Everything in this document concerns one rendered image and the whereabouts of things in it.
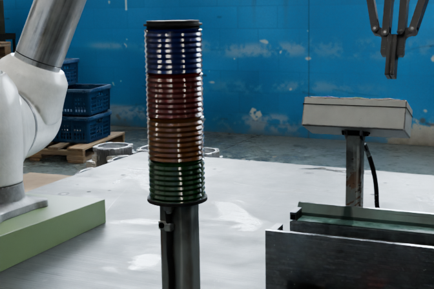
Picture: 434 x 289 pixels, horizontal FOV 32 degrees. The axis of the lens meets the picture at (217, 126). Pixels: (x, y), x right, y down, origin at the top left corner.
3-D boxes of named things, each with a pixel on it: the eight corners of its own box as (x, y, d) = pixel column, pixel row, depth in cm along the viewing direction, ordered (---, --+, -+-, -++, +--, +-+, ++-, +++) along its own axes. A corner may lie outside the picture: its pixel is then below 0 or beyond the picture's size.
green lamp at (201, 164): (214, 194, 82) (214, 153, 81) (191, 208, 76) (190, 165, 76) (165, 190, 84) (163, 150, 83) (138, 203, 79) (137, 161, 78)
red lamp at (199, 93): (212, 112, 80) (212, 70, 80) (188, 120, 75) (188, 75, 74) (162, 110, 83) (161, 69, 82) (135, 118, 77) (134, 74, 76)
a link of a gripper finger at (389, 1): (394, -30, 127) (385, -30, 128) (387, 33, 125) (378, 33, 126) (398, -21, 131) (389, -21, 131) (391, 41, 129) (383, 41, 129)
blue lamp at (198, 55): (212, 70, 80) (211, 27, 79) (188, 75, 74) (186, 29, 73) (161, 69, 82) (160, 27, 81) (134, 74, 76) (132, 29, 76)
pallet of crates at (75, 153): (125, 145, 670) (122, 56, 658) (82, 163, 595) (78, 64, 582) (8, 140, 707) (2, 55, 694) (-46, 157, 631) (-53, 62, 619)
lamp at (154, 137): (214, 153, 81) (212, 112, 80) (190, 165, 76) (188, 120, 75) (163, 150, 83) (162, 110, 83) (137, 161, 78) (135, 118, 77)
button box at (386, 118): (411, 139, 126) (413, 108, 127) (404, 130, 119) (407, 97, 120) (311, 133, 132) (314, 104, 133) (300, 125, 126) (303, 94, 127)
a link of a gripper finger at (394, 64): (394, 39, 128) (399, 39, 128) (391, 79, 127) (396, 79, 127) (392, 33, 125) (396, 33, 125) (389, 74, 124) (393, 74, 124)
